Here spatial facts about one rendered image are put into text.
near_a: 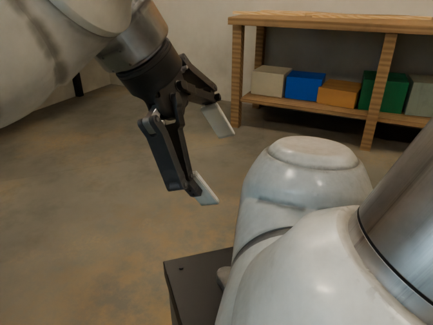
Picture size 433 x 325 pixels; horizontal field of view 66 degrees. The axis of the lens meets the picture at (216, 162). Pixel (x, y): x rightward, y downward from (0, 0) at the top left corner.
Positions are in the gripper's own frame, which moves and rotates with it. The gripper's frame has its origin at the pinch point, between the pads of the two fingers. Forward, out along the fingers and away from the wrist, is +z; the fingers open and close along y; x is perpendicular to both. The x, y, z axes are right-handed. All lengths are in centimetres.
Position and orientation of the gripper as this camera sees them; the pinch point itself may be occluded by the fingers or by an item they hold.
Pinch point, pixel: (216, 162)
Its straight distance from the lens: 52.1
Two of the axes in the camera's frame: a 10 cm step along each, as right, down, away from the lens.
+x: 8.7, -1.5, -4.6
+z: 4.4, 6.3, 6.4
